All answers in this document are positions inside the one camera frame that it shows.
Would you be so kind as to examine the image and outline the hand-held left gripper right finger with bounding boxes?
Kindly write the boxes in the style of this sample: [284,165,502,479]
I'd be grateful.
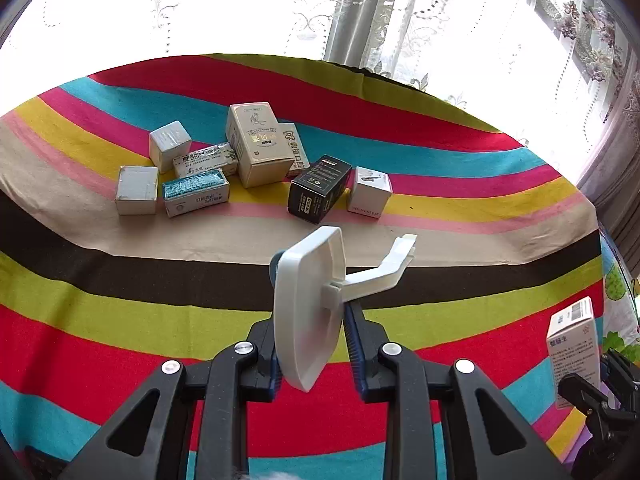
[342,300,573,480]

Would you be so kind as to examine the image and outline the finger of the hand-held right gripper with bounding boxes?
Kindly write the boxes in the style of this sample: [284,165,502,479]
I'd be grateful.
[557,372,610,416]
[600,347,640,396]

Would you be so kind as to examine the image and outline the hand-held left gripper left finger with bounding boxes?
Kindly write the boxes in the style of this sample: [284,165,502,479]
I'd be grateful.
[60,317,283,480]

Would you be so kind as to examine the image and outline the white medicine box blue label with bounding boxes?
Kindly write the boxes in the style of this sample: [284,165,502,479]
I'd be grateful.
[546,296,602,410]

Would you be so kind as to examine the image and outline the white plastic wall hook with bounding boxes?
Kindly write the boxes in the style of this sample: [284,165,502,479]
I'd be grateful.
[269,225,418,393]

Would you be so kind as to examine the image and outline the long white medicine box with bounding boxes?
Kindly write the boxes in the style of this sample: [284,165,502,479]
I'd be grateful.
[172,142,240,179]

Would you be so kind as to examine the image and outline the white cube box cream sides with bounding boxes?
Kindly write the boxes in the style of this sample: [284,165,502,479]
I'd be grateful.
[148,120,192,175]

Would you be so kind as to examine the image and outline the green printed cloth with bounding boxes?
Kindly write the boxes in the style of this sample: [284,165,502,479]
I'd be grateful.
[600,230,640,361]

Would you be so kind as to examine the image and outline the striped colourful cloth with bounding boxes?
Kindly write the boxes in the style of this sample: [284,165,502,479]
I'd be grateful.
[0,52,606,480]

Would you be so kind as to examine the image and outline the small white picture box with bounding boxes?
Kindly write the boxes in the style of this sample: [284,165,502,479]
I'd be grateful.
[347,166,393,220]

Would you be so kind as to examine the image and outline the black box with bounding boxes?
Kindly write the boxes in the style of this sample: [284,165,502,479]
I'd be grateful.
[287,155,353,225]

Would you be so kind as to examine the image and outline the white box with butterfly print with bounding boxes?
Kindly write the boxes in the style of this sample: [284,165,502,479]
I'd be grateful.
[277,122,311,178]

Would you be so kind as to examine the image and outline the teal wrapped box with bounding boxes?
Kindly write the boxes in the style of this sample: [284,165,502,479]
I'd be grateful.
[161,168,231,219]

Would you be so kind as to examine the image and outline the tall beige box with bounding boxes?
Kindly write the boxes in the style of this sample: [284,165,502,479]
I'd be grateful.
[225,102,297,189]

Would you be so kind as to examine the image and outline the grey taped cube box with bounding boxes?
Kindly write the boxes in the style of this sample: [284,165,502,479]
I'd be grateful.
[115,165,160,217]

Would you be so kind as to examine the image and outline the purple floral curtain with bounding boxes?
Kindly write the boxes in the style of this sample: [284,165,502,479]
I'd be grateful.
[480,0,640,281]

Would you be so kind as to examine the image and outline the white lace curtain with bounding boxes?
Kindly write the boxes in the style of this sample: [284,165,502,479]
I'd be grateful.
[10,0,640,126]

